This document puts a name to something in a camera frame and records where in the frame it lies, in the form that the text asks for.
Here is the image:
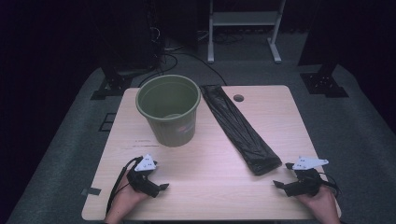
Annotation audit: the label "black plastic garbage bag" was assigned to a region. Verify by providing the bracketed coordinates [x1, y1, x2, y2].
[199, 84, 284, 176]

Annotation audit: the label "green plastic trash bin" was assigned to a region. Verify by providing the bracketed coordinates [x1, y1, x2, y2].
[134, 74, 202, 148]

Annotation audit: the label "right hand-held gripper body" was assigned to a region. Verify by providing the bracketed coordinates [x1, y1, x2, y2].
[283, 156, 330, 198]

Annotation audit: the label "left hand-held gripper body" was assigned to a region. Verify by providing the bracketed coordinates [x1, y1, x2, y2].
[125, 153, 162, 199]

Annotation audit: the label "left hand-held gripper black cable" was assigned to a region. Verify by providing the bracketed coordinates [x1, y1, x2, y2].
[106, 157, 144, 216]

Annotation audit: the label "black metal stand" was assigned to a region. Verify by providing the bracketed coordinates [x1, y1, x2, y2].
[297, 0, 349, 99]
[90, 64, 134, 101]

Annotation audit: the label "person's right hand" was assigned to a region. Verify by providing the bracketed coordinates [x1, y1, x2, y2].
[295, 186, 341, 224]

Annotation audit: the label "white metal rack legs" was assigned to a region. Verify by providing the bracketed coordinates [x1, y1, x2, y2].
[206, 0, 287, 64]

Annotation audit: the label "black floor cables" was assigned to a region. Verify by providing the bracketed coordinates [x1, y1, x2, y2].
[137, 50, 228, 89]

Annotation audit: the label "person's left hand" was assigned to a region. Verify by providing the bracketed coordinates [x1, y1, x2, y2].
[106, 175, 149, 218]

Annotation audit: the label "dark equipment rack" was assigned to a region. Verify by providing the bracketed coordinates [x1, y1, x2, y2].
[99, 0, 166, 72]

